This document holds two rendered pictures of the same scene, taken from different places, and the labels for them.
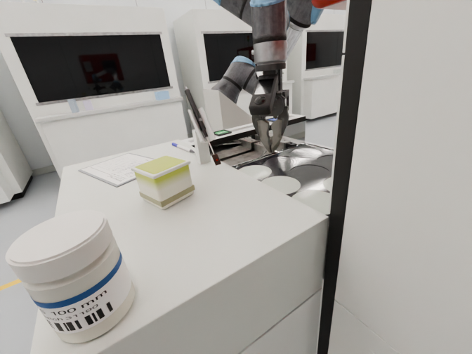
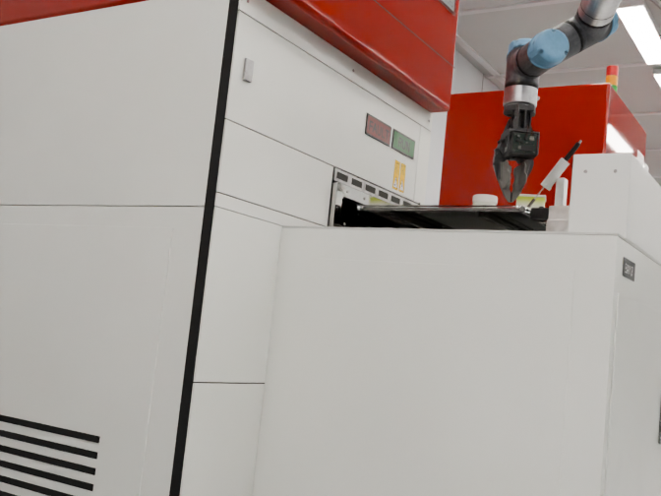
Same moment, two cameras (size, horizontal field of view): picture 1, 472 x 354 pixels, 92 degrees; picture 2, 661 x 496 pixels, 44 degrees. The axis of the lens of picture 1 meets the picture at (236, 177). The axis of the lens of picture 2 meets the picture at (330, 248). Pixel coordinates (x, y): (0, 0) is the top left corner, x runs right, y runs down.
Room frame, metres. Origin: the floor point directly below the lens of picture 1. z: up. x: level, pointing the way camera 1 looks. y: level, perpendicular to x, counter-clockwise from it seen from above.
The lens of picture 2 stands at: (2.01, -1.29, 0.62)
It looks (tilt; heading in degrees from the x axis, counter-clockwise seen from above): 6 degrees up; 153
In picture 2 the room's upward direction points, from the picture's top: 6 degrees clockwise
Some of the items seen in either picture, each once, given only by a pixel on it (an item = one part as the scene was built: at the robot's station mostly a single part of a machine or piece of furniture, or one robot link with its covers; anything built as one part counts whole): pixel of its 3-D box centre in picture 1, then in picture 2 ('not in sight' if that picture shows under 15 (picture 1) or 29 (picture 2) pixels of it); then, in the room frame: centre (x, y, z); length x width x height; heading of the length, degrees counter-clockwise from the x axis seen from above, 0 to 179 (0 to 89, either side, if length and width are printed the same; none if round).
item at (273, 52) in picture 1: (268, 54); (521, 99); (0.59, -0.10, 1.19); 0.08 x 0.08 x 0.05
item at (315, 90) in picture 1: (319, 69); not in sight; (5.71, -2.16, 1.00); 1.80 x 1.08 x 2.00; 120
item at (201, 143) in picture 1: (203, 138); (555, 186); (0.53, 0.07, 1.03); 0.06 x 0.04 x 0.13; 30
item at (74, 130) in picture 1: (111, 97); not in sight; (3.48, 1.63, 1.00); 1.80 x 1.08 x 2.00; 120
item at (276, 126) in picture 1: (278, 133); (508, 179); (0.59, -0.12, 1.01); 0.06 x 0.03 x 0.09; 156
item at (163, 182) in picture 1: (164, 180); (530, 209); (0.38, 0.13, 1.00); 0.07 x 0.07 x 0.07; 47
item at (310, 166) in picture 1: (309, 173); (468, 223); (0.56, -0.20, 0.90); 0.34 x 0.34 x 0.01; 31
